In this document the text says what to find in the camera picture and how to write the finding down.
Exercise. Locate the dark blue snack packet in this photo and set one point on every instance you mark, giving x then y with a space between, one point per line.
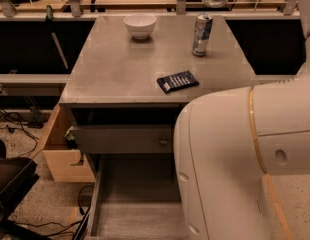
178 81

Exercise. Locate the tall silver blue can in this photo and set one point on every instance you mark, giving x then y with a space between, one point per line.
202 30

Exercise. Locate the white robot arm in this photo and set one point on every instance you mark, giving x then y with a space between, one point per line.
225 142

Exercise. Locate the open grey lower drawer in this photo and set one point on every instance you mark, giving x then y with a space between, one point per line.
136 197

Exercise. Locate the green handled tool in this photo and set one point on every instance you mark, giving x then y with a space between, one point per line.
49 18

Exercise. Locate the grey wooden cabinet table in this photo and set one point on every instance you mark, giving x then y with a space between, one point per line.
114 81

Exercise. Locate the closed grey upper drawer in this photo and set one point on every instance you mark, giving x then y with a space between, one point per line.
124 139

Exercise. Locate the light wooden box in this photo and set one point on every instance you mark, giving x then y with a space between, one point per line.
65 164

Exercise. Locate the white ceramic bowl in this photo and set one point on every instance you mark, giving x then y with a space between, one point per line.
140 25

